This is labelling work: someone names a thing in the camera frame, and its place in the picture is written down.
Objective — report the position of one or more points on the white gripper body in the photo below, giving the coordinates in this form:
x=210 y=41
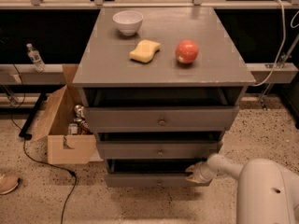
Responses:
x=201 y=173

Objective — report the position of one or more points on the grey bottom drawer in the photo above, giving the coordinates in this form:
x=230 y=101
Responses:
x=134 y=173

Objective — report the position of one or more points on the grey drawer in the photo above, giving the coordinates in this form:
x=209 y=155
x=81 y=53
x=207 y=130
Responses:
x=160 y=119
x=134 y=173
x=135 y=151

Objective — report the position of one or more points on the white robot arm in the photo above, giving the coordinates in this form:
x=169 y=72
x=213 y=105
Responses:
x=267 y=192

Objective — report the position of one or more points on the grey top drawer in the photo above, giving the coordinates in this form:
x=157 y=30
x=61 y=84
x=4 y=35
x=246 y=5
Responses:
x=160 y=119

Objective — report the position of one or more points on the grey middle drawer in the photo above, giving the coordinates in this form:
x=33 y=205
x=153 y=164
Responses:
x=135 y=151

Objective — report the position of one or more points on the grey drawer cabinet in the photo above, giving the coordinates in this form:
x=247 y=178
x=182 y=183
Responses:
x=107 y=77

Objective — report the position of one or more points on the red apple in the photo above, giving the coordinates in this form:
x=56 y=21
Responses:
x=187 y=51

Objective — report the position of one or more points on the cans inside box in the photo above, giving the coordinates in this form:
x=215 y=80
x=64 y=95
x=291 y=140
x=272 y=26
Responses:
x=79 y=124

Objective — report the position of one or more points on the yellow sponge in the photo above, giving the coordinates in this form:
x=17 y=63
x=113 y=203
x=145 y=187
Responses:
x=144 y=51

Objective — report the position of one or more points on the cardboard box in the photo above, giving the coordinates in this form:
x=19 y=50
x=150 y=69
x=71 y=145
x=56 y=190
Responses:
x=62 y=147

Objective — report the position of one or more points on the white bowl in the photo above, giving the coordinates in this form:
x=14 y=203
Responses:
x=128 y=22

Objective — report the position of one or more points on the black table leg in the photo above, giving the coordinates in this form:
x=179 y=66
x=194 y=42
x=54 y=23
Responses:
x=24 y=130

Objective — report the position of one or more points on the tan shoe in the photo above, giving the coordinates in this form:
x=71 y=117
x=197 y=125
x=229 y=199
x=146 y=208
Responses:
x=8 y=183

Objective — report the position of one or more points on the clear plastic water bottle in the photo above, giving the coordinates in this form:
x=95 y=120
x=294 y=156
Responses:
x=35 y=57

